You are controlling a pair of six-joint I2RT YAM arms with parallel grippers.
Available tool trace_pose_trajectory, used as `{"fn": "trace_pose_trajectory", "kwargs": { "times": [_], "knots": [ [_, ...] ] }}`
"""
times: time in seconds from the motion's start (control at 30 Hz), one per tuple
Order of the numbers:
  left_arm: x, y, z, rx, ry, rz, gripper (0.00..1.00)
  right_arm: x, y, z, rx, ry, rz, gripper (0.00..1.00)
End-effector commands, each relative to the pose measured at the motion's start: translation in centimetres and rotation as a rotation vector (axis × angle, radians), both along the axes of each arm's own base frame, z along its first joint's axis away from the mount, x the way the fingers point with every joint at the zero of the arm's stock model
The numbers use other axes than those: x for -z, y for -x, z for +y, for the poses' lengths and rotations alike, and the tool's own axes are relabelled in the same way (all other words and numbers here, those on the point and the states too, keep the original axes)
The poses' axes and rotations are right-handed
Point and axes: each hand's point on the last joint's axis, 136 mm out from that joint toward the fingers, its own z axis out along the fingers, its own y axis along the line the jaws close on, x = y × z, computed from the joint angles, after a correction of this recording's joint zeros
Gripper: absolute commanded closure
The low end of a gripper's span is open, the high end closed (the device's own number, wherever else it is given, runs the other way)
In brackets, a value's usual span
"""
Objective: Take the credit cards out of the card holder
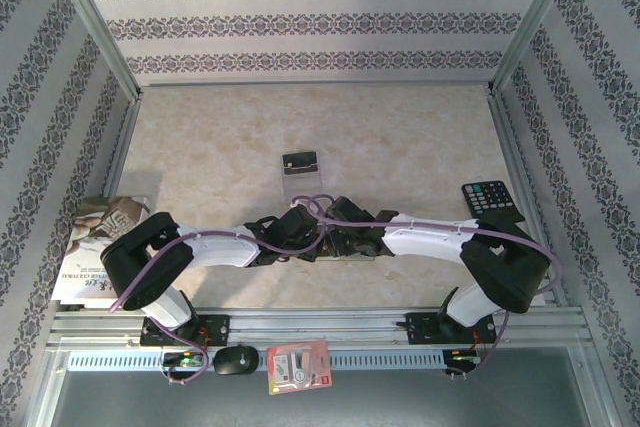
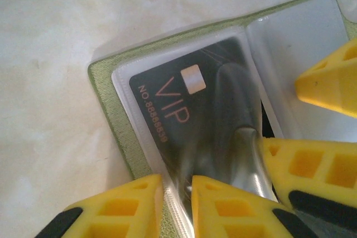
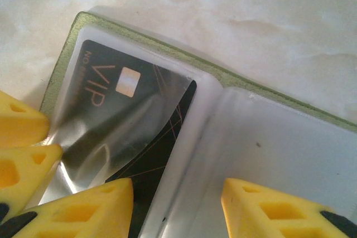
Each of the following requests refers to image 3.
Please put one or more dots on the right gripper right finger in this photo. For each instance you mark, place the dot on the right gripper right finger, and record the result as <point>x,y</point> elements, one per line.
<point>279,213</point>

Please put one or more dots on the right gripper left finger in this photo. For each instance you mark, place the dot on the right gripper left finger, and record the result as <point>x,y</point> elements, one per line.
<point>83,215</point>

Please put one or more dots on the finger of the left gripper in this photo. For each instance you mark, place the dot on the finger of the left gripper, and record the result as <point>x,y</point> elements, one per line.
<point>25,171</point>
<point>19,123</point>

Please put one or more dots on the green card holder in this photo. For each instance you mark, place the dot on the green card holder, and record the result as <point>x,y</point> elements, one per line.
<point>279,143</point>

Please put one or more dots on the black VIP card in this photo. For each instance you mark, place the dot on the black VIP card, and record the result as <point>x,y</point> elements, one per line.
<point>164,151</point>

